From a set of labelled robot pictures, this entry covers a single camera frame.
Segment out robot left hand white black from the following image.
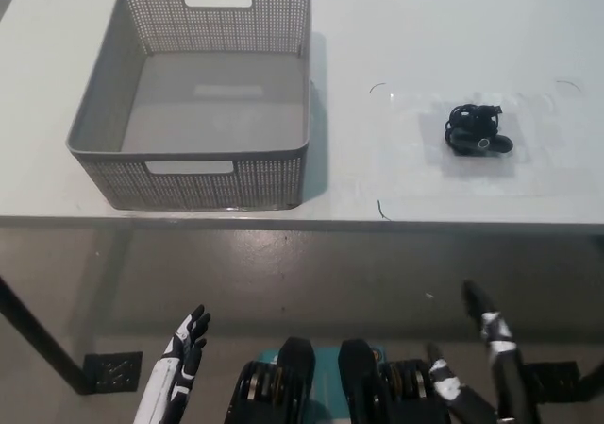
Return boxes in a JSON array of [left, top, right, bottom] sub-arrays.
[[134, 304, 212, 424]]

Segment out robot right hand white black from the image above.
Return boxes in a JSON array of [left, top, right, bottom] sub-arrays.
[[427, 280, 544, 424]]

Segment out black floor mounting plate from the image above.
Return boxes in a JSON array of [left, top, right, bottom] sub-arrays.
[[83, 350, 143, 394], [518, 360, 581, 401]]

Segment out black metal table leg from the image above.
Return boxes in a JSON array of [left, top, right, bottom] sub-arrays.
[[0, 275, 93, 394]]

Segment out grey perforated plastic basket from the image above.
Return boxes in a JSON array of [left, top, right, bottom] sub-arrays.
[[64, 0, 313, 212]]

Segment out transparent plastic sheet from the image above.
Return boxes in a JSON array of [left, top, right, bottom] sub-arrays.
[[386, 89, 600, 198]]

